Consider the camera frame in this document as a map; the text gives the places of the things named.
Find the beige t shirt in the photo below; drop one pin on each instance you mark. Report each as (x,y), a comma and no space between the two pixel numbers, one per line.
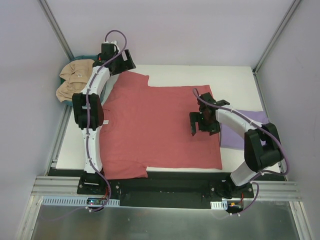
(76,75)

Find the right aluminium frame post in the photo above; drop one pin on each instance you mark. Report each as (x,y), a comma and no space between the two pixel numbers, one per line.
(294,5)

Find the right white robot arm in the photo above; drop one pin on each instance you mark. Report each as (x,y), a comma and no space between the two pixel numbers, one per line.
(262,146)

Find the white cable duct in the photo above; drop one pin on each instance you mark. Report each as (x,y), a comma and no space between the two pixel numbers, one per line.
(219,205)
(73,201)

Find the folded purple t shirt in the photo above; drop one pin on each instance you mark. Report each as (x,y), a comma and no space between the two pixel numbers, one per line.
(230,139)

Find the left aluminium frame post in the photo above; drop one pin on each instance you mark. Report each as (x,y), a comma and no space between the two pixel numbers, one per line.
(56,28)

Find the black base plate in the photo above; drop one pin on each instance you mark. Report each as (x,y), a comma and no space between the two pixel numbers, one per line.
(183,190)

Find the aluminium frame post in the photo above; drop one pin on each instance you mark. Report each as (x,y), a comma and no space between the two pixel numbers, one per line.
(56,28)
(294,5)

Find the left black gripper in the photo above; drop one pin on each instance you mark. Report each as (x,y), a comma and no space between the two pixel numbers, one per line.
(124,64)

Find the aluminium front rail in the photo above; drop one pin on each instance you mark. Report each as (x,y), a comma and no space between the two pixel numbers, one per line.
(67,186)

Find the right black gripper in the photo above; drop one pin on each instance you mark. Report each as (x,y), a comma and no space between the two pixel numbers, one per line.
(203,124)

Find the right white cable duct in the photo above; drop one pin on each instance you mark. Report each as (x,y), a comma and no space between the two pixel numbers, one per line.
(219,205)

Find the left white cable duct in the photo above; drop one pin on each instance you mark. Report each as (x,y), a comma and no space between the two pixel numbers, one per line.
(73,201)

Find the pink red t shirt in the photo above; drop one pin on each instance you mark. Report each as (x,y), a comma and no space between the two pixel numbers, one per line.
(150,127)

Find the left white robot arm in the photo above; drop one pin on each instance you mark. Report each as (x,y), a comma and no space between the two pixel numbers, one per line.
(87,106)

